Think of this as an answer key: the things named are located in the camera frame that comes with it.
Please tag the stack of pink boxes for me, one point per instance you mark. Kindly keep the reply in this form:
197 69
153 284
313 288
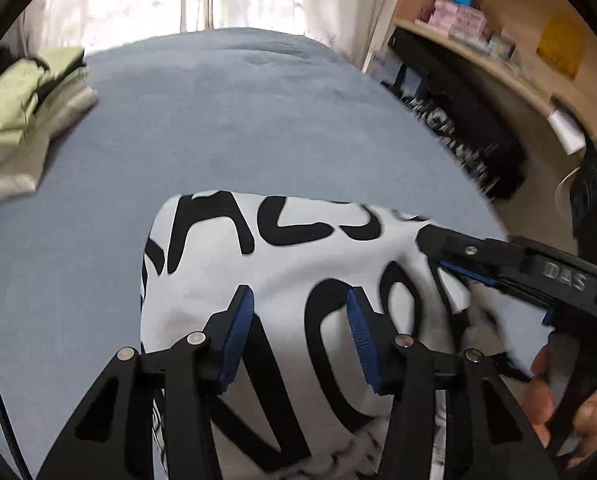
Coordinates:
458 22

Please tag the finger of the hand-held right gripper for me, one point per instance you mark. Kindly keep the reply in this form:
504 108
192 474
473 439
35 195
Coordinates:
458 250

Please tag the small patterned box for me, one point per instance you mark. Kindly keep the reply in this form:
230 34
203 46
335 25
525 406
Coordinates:
503 47

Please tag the folded light green jacket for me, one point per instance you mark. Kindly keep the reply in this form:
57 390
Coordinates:
13 95

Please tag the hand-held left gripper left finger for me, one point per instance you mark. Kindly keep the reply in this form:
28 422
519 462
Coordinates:
238 330

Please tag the white black printed jacket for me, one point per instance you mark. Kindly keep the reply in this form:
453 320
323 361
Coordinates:
288 270

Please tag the yellow bag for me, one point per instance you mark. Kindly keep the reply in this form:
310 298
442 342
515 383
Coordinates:
560 45

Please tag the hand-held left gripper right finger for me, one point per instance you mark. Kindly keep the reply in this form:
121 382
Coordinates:
363 335

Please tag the white power adapter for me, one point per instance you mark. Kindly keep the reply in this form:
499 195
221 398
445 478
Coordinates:
568 130

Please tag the black white printed garment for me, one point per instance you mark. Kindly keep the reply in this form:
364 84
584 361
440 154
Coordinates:
468 135

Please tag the white cardboard box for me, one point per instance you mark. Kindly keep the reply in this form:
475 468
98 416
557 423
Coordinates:
383 67

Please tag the bed with blue sheet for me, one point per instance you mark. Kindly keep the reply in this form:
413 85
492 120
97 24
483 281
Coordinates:
228 135

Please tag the folded cream jacket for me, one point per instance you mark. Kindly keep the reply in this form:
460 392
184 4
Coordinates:
23 160

